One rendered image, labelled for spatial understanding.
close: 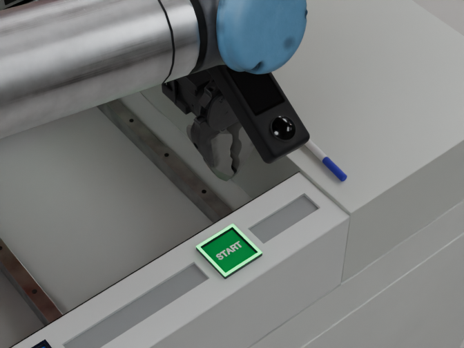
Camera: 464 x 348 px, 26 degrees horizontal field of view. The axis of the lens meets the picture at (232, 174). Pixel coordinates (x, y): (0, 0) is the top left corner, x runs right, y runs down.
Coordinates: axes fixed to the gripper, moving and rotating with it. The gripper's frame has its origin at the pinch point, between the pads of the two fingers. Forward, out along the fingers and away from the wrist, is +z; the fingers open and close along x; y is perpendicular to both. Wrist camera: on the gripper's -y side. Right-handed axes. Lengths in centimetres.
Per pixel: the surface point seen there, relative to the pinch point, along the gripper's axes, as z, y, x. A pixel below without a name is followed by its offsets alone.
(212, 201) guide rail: 25.5, 15.7, -9.0
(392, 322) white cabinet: 49, -4, -28
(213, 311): 15.9, -3.9, 5.8
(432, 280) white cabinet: 45, -4, -35
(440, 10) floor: 110, 91, -151
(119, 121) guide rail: 26.3, 37.2, -8.2
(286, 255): 14.6, -3.6, -5.2
